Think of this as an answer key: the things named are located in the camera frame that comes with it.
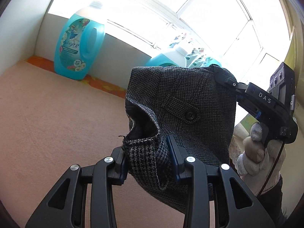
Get grey houndstooth pants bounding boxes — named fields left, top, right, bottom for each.
left=122, top=65, right=237, bottom=213

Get blue detergent jug far left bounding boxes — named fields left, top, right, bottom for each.
left=54, top=2, right=107, bottom=80

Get pink towel mat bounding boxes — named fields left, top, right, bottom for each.
left=1, top=61, right=128, bottom=227

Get white window frame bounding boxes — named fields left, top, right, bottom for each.
left=49, top=0, right=292, bottom=87

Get blue detergent jug near stack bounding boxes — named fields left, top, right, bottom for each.
left=145, top=47, right=188, bottom=67

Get landscape painting scroll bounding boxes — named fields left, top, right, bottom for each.
left=240, top=113, right=257, bottom=131

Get black cable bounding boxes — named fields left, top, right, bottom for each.
left=257, top=140, right=286, bottom=196

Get white gloved right hand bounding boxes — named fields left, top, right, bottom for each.
left=237, top=123, right=286, bottom=196

